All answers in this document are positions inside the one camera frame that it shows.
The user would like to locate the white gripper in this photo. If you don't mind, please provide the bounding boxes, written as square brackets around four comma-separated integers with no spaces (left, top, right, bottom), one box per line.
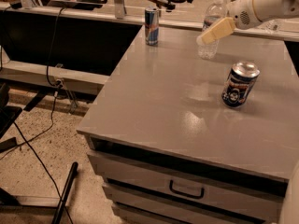
[196,0,263,45]

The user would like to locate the clear plastic water bottle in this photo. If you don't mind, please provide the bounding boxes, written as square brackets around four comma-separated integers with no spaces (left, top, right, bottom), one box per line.
[197,0,228,61]

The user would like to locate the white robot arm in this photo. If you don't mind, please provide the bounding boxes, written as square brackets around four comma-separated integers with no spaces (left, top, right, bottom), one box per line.
[196,0,299,45]

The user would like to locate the dark blue soda can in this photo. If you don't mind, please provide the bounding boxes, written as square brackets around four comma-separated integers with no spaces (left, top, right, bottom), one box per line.
[221,62,260,107]

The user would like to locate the blue silver redbull can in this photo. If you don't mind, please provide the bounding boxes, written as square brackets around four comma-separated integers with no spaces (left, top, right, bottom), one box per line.
[145,7,159,46]

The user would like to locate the grey drawer cabinet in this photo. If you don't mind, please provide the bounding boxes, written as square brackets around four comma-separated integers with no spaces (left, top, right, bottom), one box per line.
[78,28,299,224]

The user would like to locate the black stand leg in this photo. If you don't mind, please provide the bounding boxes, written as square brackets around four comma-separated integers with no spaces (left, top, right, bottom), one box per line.
[51,161,78,224]

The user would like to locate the grey metal post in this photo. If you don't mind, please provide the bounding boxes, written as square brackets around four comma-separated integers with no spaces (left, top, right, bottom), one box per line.
[114,0,126,19]

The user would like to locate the black drawer handle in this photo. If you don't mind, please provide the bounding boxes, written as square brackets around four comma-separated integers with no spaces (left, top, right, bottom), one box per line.
[169,180,205,200]

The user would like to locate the black floor cable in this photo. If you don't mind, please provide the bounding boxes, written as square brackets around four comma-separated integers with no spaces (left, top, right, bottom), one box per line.
[0,7,76,224]

